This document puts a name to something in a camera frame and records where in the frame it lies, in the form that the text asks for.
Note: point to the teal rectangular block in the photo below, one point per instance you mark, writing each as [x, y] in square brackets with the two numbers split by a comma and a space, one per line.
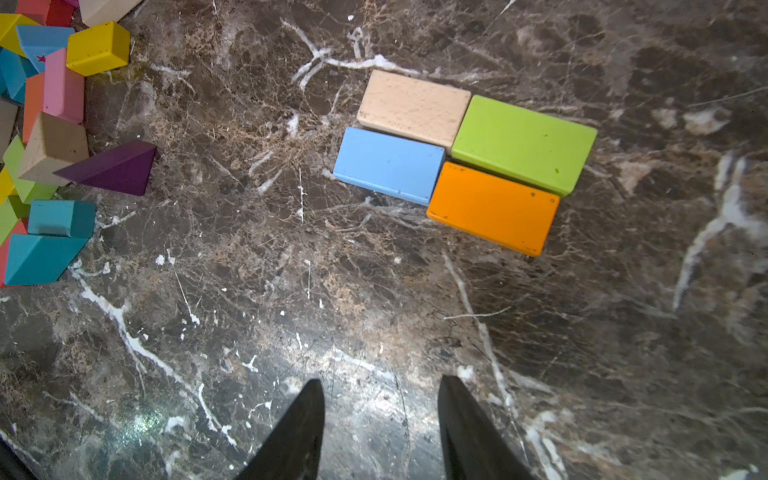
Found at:
[67, 218]
[15, 71]

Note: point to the yellow rectangular block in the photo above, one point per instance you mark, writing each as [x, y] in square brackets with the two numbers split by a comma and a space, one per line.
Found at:
[98, 49]
[7, 187]

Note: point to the natural wood rectangular block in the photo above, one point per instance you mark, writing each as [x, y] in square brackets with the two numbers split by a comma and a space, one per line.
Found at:
[412, 108]

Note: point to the natural wood block left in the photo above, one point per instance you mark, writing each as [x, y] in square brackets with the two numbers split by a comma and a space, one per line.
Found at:
[8, 114]

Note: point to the red rectangular block upper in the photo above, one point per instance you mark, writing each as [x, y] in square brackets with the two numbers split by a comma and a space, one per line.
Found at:
[56, 13]

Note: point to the teal rectangular block lower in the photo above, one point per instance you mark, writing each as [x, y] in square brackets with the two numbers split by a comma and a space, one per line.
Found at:
[67, 218]

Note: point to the yellow rectangular block lower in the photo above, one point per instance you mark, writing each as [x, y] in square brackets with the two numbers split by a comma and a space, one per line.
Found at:
[7, 187]

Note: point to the green rectangular block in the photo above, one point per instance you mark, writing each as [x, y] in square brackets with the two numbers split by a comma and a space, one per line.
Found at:
[523, 145]

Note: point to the red rectangular block lower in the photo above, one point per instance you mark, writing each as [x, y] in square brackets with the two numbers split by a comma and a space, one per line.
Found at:
[20, 228]

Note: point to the purple triangular block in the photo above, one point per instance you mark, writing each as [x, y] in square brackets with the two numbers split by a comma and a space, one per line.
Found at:
[125, 168]

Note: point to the natural wood triangular block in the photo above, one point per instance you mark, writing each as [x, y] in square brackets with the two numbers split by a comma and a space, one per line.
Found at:
[54, 143]

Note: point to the natural wood block upper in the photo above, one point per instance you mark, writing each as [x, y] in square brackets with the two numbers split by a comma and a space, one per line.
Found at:
[96, 12]

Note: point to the yellow triangular block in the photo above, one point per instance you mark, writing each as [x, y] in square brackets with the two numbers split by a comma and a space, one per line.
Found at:
[8, 34]

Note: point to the teal triangular block lower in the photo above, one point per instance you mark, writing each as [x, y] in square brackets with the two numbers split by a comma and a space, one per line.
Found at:
[40, 259]

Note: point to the light blue rectangular block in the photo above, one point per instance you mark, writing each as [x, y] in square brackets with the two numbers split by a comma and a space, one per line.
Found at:
[402, 168]

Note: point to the lime green block lower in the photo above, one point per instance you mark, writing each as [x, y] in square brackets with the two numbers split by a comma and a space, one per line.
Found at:
[12, 210]

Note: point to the light blue triangular block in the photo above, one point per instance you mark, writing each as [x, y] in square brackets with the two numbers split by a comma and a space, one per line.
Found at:
[37, 42]

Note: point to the orange rectangular block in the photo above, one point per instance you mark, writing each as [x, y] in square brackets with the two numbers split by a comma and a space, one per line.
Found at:
[510, 214]

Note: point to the teal rectangular block upper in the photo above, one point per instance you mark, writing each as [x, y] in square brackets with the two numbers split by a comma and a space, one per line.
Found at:
[15, 71]

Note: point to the red rectangular block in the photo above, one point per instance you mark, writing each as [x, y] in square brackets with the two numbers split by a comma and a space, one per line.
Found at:
[20, 228]
[56, 13]

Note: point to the orange-red rectangular block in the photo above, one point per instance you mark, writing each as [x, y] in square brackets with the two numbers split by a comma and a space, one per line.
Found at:
[33, 104]

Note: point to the yellow rectangular block upper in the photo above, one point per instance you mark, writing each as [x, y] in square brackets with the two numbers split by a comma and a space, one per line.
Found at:
[98, 49]

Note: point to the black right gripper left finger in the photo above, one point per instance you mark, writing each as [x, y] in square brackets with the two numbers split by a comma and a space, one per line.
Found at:
[293, 448]

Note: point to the pink rectangular block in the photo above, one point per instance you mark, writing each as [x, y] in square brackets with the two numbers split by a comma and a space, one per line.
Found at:
[63, 89]

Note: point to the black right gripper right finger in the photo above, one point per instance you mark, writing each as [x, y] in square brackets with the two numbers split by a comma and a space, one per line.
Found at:
[472, 446]

